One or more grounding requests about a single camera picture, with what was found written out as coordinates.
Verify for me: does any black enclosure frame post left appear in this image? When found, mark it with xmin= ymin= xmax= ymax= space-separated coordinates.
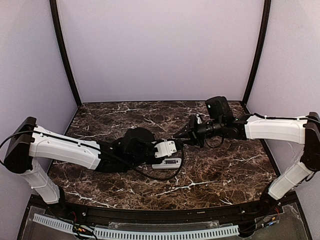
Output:
xmin=49 ymin=0 xmax=82 ymax=108

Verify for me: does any black enclosure frame post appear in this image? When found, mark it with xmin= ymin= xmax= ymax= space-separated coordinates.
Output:
xmin=241 ymin=0 xmax=272 ymax=106
xmin=49 ymin=0 xmax=82 ymax=108

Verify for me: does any white slotted cable duct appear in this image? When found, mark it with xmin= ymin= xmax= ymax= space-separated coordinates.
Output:
xmin=32 ymin=213 xmax=240 ymax=240

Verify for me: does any black front table rail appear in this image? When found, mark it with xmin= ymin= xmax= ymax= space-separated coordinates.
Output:
xmin=26 ymin=192 xmax=305 ymax=228

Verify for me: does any black enclosure frame post right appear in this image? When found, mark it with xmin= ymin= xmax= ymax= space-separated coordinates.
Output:
xmin=241 ymin=0 xmax=272 ymax=106

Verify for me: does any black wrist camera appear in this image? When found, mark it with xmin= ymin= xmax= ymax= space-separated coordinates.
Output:
xmin=190 ymin=113 xmax=203 ymax=125
xmin=154 ymin=140 xmax=182 ymax=158

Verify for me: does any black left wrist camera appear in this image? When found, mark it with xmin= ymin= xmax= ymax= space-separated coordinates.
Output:
xmin=154 ymin=140 xmax=182 ymax=158

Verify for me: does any white air conditioner remote control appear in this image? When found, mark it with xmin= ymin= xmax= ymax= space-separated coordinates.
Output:
xmin=151 ymin=157 xmax=182 ymax=170

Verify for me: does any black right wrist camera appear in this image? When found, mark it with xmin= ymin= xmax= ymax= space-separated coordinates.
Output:
xmin=190 ymin=113 xmax=203 ymax=125

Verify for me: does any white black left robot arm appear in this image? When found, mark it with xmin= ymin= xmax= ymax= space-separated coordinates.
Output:
xmin=2 ymin=116 xmax=166 ymax=206

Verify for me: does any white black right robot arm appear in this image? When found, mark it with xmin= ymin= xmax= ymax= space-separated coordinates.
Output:
xmin=174 ymin=96 xmax=320 ymax=200

